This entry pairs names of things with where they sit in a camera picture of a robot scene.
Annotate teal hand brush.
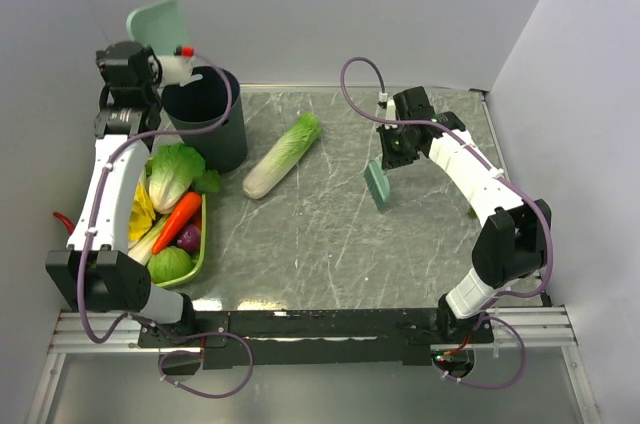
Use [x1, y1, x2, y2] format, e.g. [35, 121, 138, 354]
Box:
[363, 156, 391, 212]

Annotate teal dustpan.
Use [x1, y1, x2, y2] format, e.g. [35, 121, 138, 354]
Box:
[126, 0, 191, 55]

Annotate long green napa cabbage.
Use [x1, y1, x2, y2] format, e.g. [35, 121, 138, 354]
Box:
[242, 113, 322, 199]

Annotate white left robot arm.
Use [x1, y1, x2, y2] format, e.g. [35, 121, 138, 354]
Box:
[45, 41, 198, 346]

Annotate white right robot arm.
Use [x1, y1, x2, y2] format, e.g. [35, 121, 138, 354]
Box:
[364, 87, 551, 343]

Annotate green leafy lettuce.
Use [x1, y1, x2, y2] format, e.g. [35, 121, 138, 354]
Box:
[147, 143, 221, 214]

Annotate orange carrot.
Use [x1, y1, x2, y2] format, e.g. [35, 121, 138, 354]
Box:
[152, 191, 202, 255]

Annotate yellow white cabbage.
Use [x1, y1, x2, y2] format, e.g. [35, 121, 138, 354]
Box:
[128, 175, 156, 247]

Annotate green vegetable basket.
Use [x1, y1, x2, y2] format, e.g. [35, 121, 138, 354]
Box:
[147, 193, 205, 288]

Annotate red chili pepper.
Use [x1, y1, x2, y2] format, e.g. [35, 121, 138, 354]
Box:
[52, 212, 75, 235]

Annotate purple onion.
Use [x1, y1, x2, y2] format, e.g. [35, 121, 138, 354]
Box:
[175, 223, 201, 254]

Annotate round green cabbage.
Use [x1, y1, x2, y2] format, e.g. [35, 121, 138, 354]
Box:
[147, 246, 195, 285]

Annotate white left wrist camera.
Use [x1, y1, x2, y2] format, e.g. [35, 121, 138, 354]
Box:
[157, 46, 200, 88]

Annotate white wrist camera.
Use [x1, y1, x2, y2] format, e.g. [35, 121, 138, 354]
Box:
[378, 91, 396, 121]
[157, 46, 200, 88]

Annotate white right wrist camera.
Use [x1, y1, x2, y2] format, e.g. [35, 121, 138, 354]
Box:
[378, 91, 396, 121]

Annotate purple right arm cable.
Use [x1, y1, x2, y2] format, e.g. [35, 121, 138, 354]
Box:
[340, 57, 555, 390]

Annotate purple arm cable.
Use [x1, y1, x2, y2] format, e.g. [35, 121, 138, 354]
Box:
[77, 51, 255, 400]
[340, 57, 555, 390]

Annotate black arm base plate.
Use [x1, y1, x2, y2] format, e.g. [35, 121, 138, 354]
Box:
[138, 308, 494, 370]

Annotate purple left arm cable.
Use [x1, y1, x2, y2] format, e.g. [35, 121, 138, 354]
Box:
[77, 51, 255, 400]

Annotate aluminium rail frame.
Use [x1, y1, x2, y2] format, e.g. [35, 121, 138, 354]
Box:
[48, 307, 578, 354]

